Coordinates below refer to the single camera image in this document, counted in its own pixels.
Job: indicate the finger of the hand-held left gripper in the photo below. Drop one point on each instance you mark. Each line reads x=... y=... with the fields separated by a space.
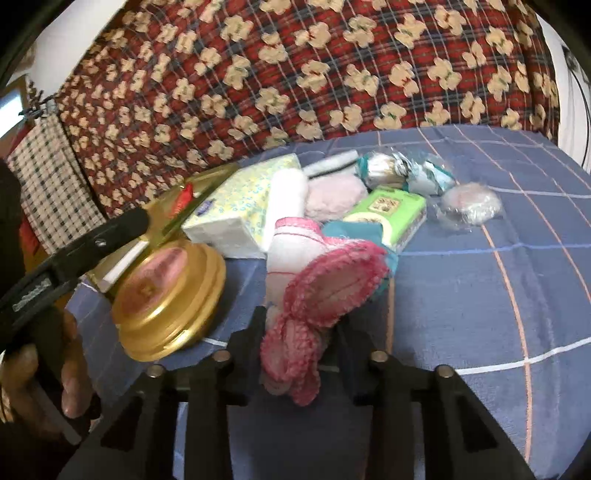
x=111 y=235

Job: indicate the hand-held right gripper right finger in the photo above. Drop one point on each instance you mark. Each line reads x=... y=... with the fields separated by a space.
x=351 y=355

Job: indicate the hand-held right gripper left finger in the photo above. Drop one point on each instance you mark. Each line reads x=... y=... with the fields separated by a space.
x=251 y=341

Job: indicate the pink crocheted baby shoe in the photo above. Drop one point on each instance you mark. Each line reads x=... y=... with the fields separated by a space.
x=291 y=360
x=337 y=281

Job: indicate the gold tin box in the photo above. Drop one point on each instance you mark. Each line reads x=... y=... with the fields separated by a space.
x=207 y=182

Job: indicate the white printed tissue pack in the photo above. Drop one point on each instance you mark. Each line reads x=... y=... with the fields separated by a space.
x=235 y=207

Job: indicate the pink fluffy puff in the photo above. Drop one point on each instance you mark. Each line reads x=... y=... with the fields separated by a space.
x=334 y=198

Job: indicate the clear plastic-wrapped pink pad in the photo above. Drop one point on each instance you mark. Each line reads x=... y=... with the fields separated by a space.
x=468 y=203

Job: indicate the person's left hand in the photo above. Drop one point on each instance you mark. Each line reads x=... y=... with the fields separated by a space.
x=76 y=369

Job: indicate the round gold tin lid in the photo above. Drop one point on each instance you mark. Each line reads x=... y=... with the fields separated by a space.
x=171 y=295

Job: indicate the checked cloth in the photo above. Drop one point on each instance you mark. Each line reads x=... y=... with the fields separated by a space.
x=51 y=175

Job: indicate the blue plaid bed sheet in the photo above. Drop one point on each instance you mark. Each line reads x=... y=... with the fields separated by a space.
x=461 y=300

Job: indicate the teal cloth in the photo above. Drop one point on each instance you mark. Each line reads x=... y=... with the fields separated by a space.
x=351 y=230

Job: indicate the metal clothes clip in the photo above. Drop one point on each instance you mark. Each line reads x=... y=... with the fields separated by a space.
x=39 y=108

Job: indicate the green tissue pack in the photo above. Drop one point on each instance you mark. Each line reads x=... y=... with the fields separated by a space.
x=388 y=207

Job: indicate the white rolled towel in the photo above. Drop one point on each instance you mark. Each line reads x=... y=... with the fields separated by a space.
x=288 y=194

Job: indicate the teal white plastic-wrapped packet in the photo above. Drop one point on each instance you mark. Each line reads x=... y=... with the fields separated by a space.
x=392 y=170

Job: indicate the white rectangular eraser block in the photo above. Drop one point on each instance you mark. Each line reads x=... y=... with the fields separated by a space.
x=330 y=161

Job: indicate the red plaid bear-print blanket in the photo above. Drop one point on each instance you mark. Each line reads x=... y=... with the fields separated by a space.
x=323 y=92

